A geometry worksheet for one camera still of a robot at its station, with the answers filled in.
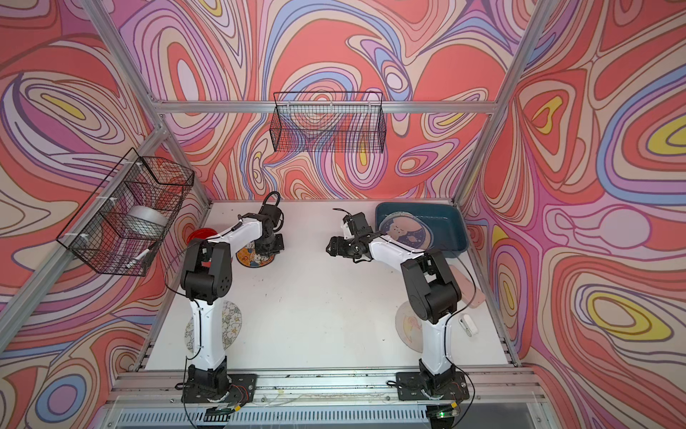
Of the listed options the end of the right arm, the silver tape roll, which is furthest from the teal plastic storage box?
the silver tape roll

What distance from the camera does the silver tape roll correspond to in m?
0.70

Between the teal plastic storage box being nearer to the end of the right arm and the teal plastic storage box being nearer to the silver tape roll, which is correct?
the end of the right arm
